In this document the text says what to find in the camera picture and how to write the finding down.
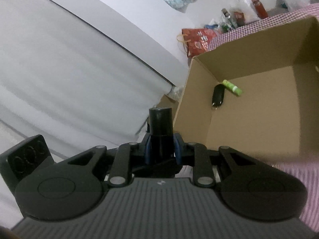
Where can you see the white cup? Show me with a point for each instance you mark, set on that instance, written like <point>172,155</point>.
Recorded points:
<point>281,1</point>

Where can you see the clear plastic bag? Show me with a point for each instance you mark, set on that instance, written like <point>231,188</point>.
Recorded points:
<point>245,6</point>

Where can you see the red bottle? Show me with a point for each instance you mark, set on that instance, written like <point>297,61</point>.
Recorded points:
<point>259,7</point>

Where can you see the small red box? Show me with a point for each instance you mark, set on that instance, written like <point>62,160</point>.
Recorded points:
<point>239,17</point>

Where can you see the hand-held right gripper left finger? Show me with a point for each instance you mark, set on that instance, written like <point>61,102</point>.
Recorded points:
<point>147,150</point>

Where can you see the black cylindrical bottle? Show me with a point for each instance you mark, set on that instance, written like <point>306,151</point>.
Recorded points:
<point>160,124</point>

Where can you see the white mattress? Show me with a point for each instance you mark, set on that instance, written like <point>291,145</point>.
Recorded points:
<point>74,67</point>

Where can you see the green tube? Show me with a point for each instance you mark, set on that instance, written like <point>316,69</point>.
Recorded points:
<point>231,86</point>

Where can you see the black oval key fob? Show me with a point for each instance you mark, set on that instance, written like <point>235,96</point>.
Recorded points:
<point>218,95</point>

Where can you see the cardboard box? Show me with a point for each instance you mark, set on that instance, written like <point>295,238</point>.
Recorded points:
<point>261,109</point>

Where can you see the green glass bottle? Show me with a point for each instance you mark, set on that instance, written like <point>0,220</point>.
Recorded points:
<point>228,18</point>

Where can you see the red gift bag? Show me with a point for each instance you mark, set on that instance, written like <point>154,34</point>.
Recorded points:
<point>199,41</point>

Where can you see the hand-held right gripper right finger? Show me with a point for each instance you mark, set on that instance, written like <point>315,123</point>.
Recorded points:
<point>177,150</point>

